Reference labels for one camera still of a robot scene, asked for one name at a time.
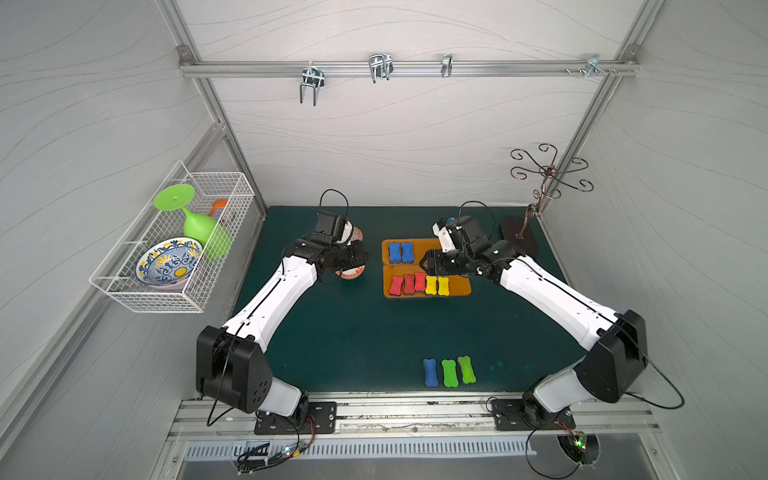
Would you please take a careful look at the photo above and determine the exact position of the double metal hook left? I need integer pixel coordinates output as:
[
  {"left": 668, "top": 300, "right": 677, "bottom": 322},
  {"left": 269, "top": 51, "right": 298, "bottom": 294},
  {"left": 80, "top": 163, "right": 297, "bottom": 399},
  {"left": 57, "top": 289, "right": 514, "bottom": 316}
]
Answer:
[{"left": 299, "top": 66, "right": 325, "bottom": 106}]

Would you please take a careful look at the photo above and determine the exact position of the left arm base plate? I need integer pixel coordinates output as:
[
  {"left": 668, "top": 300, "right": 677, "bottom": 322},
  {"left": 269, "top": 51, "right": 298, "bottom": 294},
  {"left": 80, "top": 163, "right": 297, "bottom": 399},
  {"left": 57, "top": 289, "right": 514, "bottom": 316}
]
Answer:
[{"left": 254, "top": 401, "right": 338, "bottom": 436}]

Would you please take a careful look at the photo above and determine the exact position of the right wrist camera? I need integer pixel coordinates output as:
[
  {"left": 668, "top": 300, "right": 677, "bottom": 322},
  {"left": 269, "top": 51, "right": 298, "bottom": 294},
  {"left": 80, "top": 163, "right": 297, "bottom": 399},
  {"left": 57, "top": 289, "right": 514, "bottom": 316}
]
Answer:
[{"left": 432, "top": 215, "right": 491, "bottom": 255}]

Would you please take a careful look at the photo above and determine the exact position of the double metal hook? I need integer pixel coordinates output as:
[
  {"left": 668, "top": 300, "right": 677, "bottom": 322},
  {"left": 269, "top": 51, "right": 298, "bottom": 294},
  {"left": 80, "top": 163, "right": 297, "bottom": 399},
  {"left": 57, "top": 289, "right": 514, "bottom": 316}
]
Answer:
[
  {"left": 368, "top": 53, "right": 394, "bottom": 84},
  {"left": 299, "top": 66, "right": 325, "bottom": 106}
]

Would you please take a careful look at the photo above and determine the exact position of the yellow eraser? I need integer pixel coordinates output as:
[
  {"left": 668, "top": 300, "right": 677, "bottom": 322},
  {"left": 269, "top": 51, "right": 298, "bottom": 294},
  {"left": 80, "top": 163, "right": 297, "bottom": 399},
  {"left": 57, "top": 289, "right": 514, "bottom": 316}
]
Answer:
[
  {"left": 437, "top": 277, "right": 451, "bottom": 296},
  {"left": 424, "top": 275, "right": 438, "bottom": 296}
]

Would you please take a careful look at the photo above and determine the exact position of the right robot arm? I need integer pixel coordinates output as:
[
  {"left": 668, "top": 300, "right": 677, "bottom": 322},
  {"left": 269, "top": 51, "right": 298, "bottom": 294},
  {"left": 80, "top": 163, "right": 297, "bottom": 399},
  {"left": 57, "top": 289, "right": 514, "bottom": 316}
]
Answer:
[{"left": 420, "top": 244, "right": 648, "bottom": 423}]

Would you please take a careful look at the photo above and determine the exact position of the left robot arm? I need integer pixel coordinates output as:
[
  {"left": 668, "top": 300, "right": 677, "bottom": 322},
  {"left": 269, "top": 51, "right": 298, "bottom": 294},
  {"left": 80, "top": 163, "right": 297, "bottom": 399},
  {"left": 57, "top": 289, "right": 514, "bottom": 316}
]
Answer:
[{"left": 196, "top": 227, "right": 367, "bottom": 419}]

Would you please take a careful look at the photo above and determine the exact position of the double metal hook middle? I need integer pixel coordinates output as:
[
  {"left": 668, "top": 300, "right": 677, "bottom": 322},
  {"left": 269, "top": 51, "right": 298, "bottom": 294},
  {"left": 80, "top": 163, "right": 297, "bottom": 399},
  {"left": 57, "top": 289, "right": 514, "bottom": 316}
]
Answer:
[{"left": 368, "top": 53, "right": 394, "bottom": 84}]

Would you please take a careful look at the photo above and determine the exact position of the red patterned bowl rear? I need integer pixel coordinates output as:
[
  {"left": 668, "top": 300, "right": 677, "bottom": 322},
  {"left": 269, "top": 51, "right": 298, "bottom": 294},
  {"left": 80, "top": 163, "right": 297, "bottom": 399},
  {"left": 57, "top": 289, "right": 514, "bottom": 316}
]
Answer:
[{"left": 345, "top": 226, "right": 364, "bottom": 242}]

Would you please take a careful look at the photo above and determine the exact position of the orange item in basket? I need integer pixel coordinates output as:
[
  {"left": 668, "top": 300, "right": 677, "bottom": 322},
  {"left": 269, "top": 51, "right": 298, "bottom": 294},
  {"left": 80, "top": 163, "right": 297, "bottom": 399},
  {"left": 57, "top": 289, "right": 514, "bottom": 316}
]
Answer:
[{"left": 208, "top": 198, "right": 228, "bottom": 218}]

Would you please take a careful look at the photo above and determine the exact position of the blue yellow patterned bowl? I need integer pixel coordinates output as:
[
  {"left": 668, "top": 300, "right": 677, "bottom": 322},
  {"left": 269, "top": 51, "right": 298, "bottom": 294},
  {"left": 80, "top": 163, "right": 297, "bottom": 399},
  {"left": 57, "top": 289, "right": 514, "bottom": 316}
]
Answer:
[{"left": 135, "top": 237, "right": 203, "bottom": 287}]

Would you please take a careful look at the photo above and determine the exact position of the orange two-tier shelf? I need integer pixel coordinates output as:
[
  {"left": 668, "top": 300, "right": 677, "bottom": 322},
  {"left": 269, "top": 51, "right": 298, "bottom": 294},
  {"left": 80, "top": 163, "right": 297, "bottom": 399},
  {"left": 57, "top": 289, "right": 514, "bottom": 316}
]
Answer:
[{"left": 381, "top": 238, "right": 472, "bottom": 299}]

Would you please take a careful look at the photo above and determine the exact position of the orange patterned bowl front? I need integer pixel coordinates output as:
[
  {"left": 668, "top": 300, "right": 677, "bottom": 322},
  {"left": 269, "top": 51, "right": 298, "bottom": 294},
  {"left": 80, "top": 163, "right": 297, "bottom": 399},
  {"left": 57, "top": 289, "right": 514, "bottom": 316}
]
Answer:
[{"left": 337, "top": 266, "right": 365, "bottom": 280}]

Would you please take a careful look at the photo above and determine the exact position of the single metal hook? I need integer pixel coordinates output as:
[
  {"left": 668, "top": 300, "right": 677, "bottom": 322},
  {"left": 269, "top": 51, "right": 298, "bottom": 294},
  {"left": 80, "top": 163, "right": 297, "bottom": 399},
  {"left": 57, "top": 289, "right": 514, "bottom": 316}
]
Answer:
[{"left": 441, "top": 54, "right": 453, "bottom": 78}]

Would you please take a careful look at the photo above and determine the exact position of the green eraser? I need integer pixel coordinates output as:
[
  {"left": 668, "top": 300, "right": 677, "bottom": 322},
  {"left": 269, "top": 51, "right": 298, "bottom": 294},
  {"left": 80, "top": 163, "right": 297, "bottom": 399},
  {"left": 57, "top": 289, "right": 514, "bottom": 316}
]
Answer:
[
  {"left": 441, "top": 359, "right": 459, "bottom": 388},
  {"left": 457, "top": 355, "right": 477, "bottom": 384}
]

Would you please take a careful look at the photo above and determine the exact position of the aluminium crossbar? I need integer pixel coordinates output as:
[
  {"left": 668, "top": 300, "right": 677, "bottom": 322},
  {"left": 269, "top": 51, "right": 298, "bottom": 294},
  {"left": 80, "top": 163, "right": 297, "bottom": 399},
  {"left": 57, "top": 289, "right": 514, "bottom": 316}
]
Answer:
[{"left": 180, "top": 58, "right": 641, "bottom": 80}]

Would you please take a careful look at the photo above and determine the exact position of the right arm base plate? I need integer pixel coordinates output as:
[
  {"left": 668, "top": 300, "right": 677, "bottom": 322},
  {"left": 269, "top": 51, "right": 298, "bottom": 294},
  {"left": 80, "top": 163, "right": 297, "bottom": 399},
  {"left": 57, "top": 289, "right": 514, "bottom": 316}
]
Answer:
[{"left": 485, "top": 397, "right": 576, "bottom": 432}]

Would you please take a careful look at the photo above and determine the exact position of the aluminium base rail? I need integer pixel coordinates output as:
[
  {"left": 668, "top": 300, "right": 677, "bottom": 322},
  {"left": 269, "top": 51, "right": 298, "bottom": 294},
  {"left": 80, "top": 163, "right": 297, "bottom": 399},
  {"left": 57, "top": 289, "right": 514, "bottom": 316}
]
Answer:
[{"left": 167, "top": 391, "right": 661, "bottom": 441}]

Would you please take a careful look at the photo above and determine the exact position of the red eraser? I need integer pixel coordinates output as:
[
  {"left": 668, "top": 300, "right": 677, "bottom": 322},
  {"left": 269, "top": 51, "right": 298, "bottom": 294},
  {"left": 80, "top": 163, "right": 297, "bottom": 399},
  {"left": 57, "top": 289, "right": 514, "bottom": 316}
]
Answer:
[
  {"left": 414, "top": 272, "right": 427, "bottom": 293},
  {"left": 388, "top": 275, "right": 404, "bottom": 297},
  {"left": 402, "top": 274, "right": 416, "bottom": 296}
]

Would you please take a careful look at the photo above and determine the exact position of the metal jewelry stand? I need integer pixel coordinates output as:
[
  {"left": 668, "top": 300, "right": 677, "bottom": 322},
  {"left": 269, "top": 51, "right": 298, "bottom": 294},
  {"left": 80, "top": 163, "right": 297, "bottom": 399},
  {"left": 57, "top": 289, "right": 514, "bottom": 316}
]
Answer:
[{"left": 500, "top": 143, "right": 594, "bottom": 258}]

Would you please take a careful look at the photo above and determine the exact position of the green plastic goblet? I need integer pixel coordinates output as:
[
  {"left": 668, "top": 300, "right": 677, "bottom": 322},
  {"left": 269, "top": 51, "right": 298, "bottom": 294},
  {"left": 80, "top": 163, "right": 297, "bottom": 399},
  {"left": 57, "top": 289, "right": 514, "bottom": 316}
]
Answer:
[{"left": 153, "top": 184, "right": 233, "bottom": 259}]

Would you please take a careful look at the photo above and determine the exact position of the blue eraser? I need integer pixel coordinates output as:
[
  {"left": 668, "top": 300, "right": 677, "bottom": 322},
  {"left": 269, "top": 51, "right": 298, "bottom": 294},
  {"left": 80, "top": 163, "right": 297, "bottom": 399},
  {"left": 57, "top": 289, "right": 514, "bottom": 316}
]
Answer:
[
  {"left": 423, "top": 358, "right": 439, "bottom": 388},
  {"left": 400, "top": 242, "right": 415, "bottom": 264},
  {"left": 388, "top": 242, "right": 402, "bottom": 264}
]

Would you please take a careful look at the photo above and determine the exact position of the white wire basket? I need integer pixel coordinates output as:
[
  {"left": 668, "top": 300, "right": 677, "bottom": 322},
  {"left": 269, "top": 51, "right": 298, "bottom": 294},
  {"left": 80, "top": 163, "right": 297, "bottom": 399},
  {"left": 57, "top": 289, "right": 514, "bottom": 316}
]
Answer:
[{"left": 90, "top": 162, "right": 254, "bottom": 313}]

